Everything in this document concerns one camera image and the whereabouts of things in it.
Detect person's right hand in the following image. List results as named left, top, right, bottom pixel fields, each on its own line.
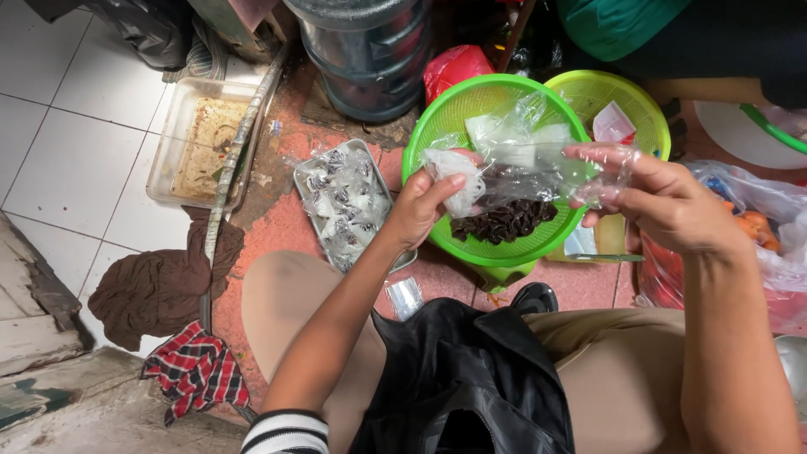
left=563, top=144, right=752, bottom=259

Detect person's left hand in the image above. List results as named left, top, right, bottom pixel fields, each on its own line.
left=385, top=148, right=484, bottom=253

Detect clear plastic bag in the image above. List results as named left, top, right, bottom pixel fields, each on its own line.
left=421, top=93, right=639, bottom=219

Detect white noodle bundle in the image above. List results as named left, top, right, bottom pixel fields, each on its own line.
left=424, top=149, right=488, bottom=219

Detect heap of small filled packets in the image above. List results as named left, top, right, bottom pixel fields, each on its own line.
left=301, top=144, right=393, bottom=271

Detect yellow cutting board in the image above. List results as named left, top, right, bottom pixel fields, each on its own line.
left=545, top=213, right=629, bottom=264

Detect small clear plastic wrappers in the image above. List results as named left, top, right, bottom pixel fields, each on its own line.
left=385, top=275, right=426, bottom=322

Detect knife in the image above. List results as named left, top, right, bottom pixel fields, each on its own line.
left=567, top=253, right=646, bottom=263

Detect white basin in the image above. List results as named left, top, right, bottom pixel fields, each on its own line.
left=693, top=100, right=807, bottom=170

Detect green plastic basket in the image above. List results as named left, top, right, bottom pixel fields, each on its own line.
left=402, top=74, right=591, bottom=269

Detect pile of black mushrooms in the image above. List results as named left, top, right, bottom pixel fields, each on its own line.
left=450, top=199, right=559, bottom=246

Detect white packet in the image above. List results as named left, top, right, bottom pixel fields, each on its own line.
left=592, top=100, right=638, bottom=145

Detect yellow-green plastic basket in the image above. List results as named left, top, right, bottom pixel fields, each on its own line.
left=544, top=70, right=672, bottom=162

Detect small green stool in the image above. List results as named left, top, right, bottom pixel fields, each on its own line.
left=468, top=259, right=538, bottom=295

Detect metal tray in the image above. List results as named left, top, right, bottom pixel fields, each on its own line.
left=293, top=138, right=418, bottom=275

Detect clear bag of vegetables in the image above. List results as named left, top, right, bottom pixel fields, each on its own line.
left=634, top=159, right=807, bottom=336

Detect green basket rim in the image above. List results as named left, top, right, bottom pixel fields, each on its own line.
left=739, top=103, right=807, bottom=156

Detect black shoe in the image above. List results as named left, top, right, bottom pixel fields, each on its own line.
left=510, top=282, right=559, bottom=315

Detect red plastic bag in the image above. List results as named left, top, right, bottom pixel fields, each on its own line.
left=423, top=45, right=496, bottom=106

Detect large water jug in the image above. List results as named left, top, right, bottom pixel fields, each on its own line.
left=282, top=0, right=434, bottom=124

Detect black plastic bag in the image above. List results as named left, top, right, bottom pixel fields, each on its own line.
left=348, top=298, right=576, bottom=454

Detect person's beige trousers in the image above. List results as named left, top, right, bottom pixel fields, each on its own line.
left=241, top=250, right=694, bottom=454

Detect grey pipe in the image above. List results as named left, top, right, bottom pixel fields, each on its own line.
left=199, top=42, right=292, bottom=334

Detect metal bowl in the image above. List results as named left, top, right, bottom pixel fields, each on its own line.
left=775, top=334, right=807, bottom=407

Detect clear plastic container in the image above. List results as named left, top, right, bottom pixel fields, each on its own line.
left=145, top=77, right=267, bottom=211

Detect striped sleeve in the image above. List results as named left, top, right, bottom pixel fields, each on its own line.
left=240, top=409, right=330, bottom=454

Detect green checked cloth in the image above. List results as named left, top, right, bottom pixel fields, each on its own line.
left=161, top=18, right=229, bottom=84

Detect brown cloth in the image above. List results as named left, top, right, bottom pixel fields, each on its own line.
left=87, top=204, right=246, bottom=353

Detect red plaid cloth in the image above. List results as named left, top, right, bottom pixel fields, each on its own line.
left=139, top=319, right=252, bottom=428

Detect dark plastic sack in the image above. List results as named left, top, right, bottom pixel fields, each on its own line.
left=24, top=0, right=195, bottom=71

